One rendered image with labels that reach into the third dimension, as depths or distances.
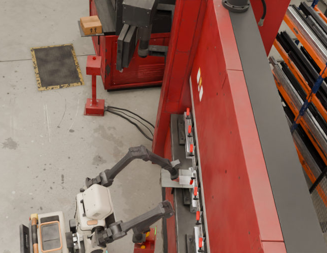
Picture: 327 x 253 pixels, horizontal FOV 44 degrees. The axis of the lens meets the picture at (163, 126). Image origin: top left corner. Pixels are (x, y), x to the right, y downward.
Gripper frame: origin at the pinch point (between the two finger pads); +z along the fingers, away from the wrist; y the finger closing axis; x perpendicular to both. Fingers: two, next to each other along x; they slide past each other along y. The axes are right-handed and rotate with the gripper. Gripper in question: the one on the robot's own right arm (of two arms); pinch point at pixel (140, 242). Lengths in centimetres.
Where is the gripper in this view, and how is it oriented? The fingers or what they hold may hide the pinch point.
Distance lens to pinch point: 329.0
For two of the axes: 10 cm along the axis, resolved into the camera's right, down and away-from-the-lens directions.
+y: 9.9, -0.3, -1.3
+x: 0.7, -7.3, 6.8
